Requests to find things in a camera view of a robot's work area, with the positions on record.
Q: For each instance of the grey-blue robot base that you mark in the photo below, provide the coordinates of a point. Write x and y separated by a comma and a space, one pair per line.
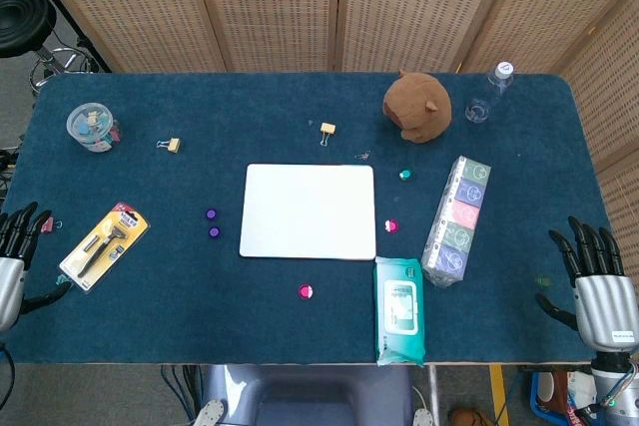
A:
309, 396

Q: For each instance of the red round magnet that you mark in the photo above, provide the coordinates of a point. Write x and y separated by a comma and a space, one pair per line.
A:
305, 292
391, 226

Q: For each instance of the blue storage crate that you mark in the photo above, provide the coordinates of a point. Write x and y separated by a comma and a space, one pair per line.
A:
554, 396

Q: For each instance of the yellow razor blister pack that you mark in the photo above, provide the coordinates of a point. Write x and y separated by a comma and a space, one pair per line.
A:
105, 246

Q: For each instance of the clear jar of binder clips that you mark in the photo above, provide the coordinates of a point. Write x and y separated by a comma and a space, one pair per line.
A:
92, 127

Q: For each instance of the green binder clip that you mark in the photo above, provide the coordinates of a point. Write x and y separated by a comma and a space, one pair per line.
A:
64, 282

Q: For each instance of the black metal pole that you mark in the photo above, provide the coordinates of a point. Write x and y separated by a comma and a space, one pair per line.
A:
65, 17

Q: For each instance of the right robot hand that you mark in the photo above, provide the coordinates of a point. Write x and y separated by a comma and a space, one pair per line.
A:
604, 306

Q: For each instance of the pink binder clip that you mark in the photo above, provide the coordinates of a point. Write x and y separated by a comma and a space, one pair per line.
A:
48, 225

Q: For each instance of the blue felt table mat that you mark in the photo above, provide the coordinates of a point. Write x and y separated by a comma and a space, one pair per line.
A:
249, 316

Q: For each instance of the teal round magnet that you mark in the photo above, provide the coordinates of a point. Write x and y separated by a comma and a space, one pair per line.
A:
405, 174

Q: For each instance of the purple round magnet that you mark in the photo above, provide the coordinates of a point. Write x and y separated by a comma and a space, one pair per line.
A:
211, 214
214, 232

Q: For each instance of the woven folding screen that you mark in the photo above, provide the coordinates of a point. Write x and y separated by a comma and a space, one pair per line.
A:
279, 7

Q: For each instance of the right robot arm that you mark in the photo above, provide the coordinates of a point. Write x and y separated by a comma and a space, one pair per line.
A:
621, 396

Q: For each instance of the black round stool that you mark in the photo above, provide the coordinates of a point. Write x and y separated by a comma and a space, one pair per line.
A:
22, 17

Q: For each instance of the green wet wipes pack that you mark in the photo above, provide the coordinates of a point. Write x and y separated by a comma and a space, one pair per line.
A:
399, 311

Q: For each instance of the multicolour tissue pack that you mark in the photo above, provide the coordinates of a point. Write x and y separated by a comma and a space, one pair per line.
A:
456, 221

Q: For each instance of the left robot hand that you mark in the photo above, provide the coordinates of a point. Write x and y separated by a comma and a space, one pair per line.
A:
10, 286

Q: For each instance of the small metal paper clip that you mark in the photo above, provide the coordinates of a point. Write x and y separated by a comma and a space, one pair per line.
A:
364, 154

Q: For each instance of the metal table leg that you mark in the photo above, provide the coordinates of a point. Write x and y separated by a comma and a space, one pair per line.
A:
434, 386

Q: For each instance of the brown capybara plush toy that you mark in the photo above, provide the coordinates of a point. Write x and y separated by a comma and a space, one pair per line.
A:
419, 107

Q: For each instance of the clear plastic water bottle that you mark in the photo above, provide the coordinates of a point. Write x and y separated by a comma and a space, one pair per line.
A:
486, 94

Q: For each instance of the white magnetic board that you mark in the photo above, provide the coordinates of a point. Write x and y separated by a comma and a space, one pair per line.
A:
307, 211

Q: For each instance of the yellow binder clip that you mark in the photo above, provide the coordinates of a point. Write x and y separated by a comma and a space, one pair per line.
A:
327, 129
172, 144

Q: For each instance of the brown shoe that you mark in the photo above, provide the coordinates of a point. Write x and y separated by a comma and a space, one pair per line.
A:
466, 417

